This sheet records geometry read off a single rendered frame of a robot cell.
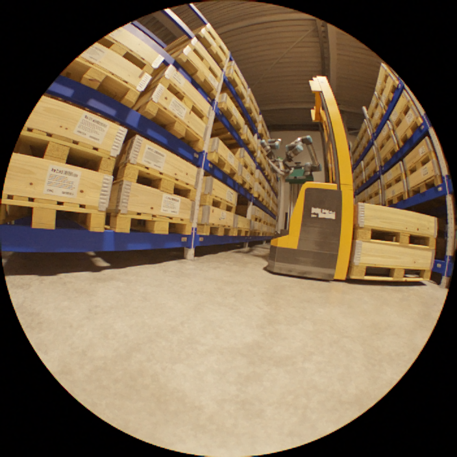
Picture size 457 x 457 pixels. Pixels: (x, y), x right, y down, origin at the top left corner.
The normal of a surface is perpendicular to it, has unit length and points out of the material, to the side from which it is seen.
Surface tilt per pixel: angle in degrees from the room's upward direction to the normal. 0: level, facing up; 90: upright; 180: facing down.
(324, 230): 90
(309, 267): 90
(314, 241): 90
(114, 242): 90
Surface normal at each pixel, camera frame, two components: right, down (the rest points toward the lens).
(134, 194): 0.90, 0.10
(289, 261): -0.43, -0.05
